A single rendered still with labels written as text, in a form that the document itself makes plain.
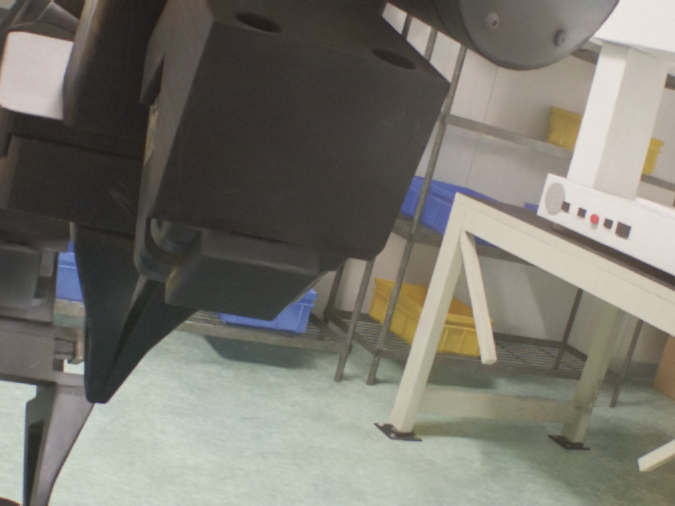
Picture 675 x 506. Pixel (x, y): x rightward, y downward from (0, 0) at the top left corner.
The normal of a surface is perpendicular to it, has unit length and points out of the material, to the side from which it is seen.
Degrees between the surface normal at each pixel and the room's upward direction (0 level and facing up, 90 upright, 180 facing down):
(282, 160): 105
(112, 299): 126
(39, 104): 15
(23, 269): 96
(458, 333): 90
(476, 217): 90
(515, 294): 90
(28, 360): 60
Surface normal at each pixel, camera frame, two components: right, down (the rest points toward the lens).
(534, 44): 0.60, 0.53
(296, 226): 0.25, 0.50
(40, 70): 0.33, -0.85
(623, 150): 0.41, 0.28
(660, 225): -0.88, -0.15
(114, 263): 0.11, 0.77
